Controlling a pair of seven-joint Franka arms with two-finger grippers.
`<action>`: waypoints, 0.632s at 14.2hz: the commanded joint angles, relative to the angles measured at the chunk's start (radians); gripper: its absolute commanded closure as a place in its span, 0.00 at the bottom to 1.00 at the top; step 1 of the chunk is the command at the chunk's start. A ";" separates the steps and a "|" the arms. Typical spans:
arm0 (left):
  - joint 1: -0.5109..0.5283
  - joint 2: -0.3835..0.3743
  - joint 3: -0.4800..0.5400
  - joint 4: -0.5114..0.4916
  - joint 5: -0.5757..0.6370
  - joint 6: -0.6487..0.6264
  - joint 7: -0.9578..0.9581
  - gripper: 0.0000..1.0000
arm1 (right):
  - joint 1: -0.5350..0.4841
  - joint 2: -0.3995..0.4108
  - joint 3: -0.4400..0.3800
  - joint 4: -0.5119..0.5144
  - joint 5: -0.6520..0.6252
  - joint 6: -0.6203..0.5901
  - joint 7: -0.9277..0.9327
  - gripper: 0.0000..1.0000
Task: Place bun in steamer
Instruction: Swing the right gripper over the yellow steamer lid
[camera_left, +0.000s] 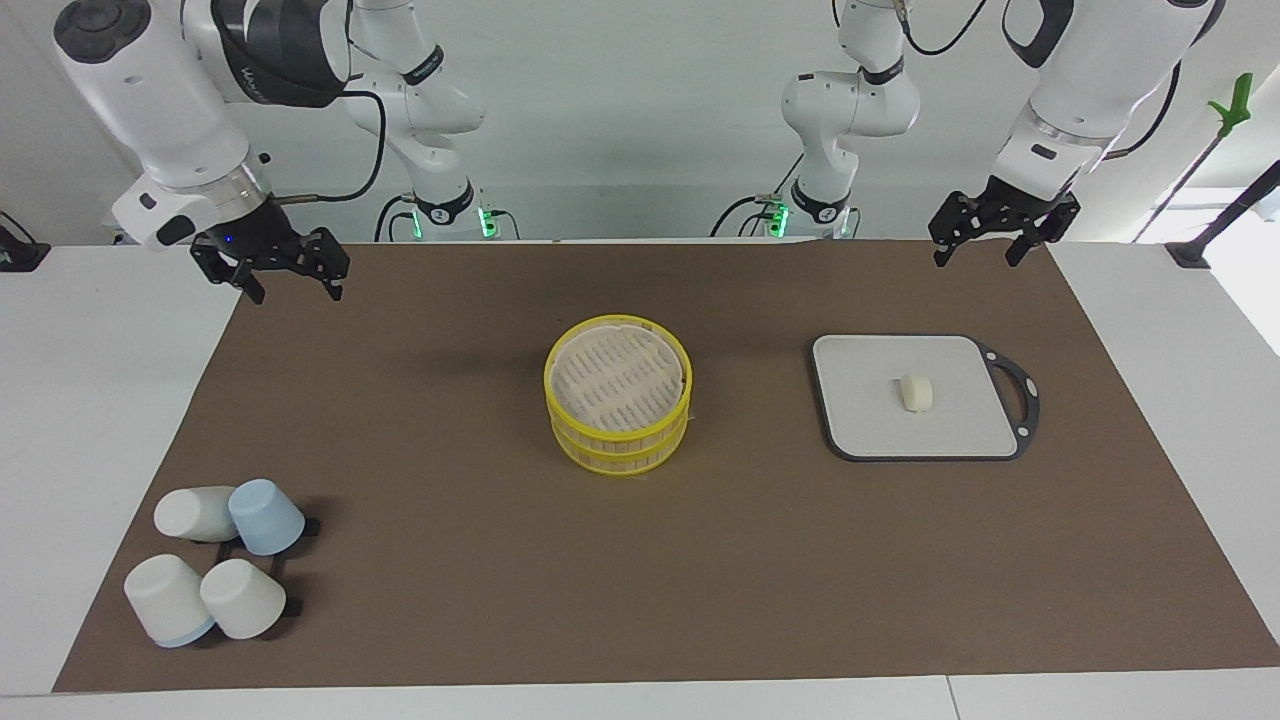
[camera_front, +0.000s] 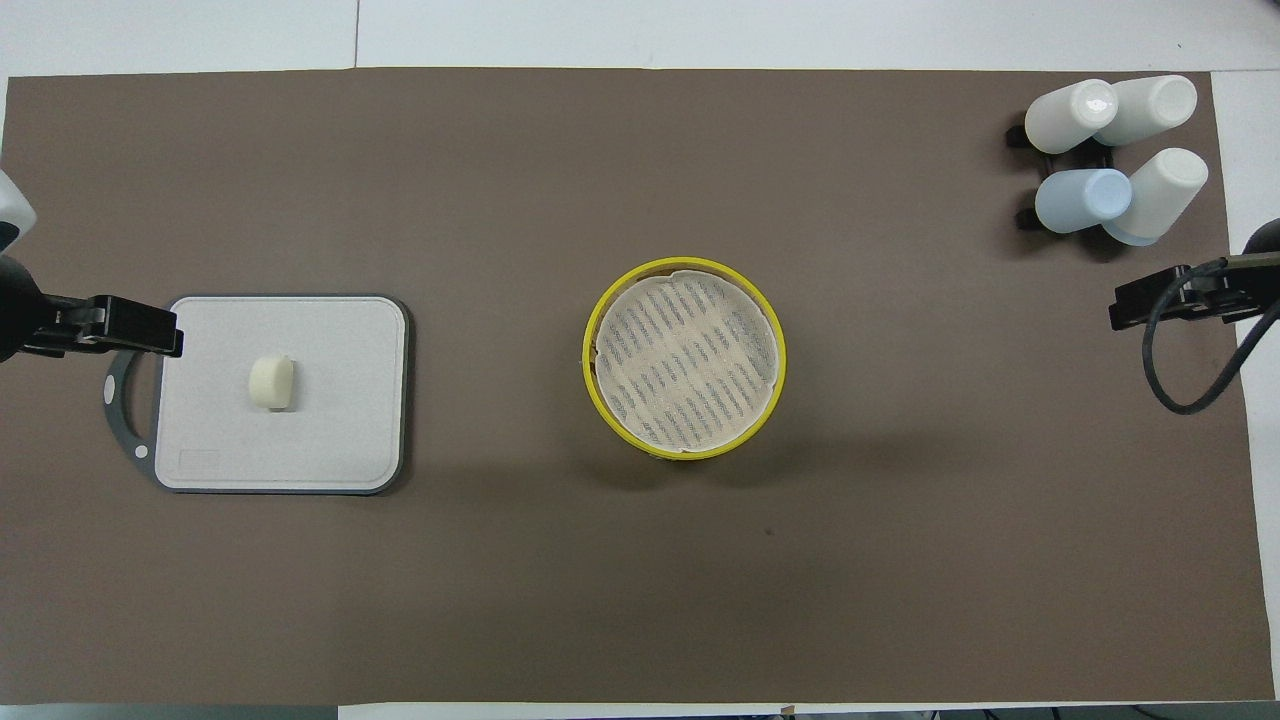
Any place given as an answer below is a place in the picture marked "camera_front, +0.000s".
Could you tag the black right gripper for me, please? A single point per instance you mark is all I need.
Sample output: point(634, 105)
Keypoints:
point(1215, 292)

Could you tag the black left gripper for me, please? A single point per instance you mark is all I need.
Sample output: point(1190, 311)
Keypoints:
point(70, 328)

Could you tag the cream steamed bun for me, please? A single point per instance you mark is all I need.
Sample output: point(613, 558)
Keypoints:
point(272, 382)

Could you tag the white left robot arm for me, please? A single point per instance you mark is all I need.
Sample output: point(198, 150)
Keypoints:
point(12, 300)

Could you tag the white plastic cup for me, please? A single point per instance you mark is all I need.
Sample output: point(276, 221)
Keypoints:
point(1060, 118)
point(1155, 105)
point(1165, 195)

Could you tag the light blue plastic cup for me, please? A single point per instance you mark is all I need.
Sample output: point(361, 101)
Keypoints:
point(1080, 200)

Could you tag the black cup rack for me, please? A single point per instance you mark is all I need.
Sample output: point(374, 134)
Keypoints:
point(1095, 158)

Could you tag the white cutting board grey rim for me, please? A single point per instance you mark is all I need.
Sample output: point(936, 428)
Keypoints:
point(330, 420)

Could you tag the brown table mat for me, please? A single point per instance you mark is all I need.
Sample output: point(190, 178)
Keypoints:
point(640, 600)

